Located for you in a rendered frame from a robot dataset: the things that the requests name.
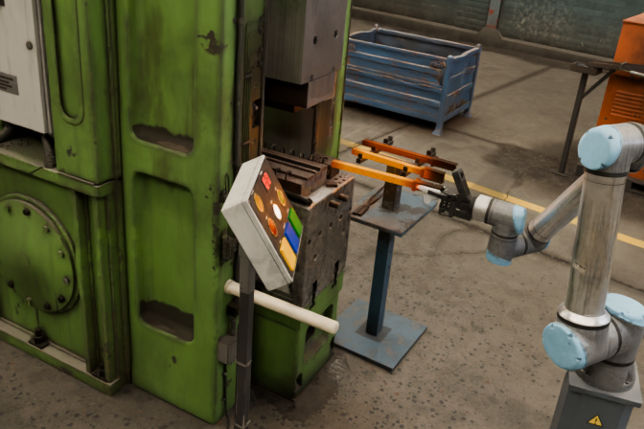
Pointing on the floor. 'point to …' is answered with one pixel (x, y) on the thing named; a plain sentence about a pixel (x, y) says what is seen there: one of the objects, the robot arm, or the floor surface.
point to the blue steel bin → (411, 75)
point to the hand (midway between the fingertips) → (421, 184)
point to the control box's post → (244, 339)
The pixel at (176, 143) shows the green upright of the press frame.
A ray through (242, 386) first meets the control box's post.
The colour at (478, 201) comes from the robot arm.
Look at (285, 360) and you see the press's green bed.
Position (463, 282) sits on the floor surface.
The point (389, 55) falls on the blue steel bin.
